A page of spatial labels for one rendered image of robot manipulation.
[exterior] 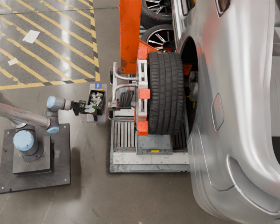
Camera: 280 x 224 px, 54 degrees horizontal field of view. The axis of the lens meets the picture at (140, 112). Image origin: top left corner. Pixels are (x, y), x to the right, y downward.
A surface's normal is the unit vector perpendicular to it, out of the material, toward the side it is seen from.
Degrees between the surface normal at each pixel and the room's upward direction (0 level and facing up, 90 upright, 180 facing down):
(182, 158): 0
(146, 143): 0
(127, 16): 90
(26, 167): 2
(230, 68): 65
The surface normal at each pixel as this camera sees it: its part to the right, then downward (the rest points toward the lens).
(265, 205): 0.26, -0.40
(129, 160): 0.05, -0.51
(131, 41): 0.02, 0.86
